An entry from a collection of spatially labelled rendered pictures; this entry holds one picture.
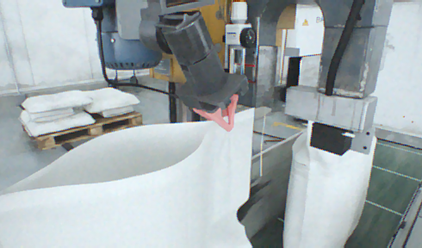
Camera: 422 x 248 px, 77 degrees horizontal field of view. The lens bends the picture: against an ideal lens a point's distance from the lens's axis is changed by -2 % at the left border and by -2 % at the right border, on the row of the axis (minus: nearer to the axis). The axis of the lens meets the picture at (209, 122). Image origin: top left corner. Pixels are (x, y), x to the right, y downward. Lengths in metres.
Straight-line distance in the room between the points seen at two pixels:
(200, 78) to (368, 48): 0.26
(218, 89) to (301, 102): 0.19
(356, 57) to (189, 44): 0.26
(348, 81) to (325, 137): 0.11
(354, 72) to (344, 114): 0.07
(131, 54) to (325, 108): 0.41
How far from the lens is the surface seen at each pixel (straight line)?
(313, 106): 0.52
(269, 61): 0.58
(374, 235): 1.36
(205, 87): 0.38
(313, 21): 3.53
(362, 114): 0.49
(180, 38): 0.35
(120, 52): 0.63
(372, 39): 0.48
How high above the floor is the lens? 1.17
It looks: 19 degrees down
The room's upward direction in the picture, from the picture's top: straight up
